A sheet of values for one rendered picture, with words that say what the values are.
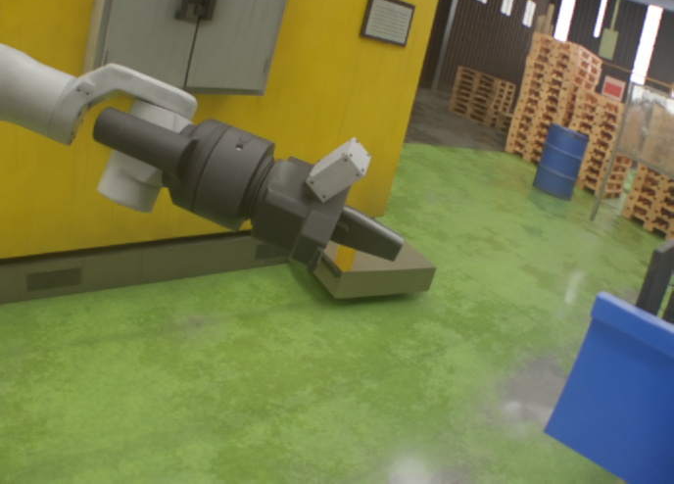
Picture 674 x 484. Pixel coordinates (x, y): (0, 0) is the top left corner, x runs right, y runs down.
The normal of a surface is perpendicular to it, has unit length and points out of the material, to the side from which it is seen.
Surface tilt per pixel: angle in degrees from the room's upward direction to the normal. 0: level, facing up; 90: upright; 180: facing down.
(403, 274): 90
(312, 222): 54
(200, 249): 90
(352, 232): 99
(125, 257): 90
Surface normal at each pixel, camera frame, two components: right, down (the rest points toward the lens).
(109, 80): 0.39, 0.21
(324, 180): -0.18, 0.51
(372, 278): 0.44, 0.46
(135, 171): 0.02, 0.05
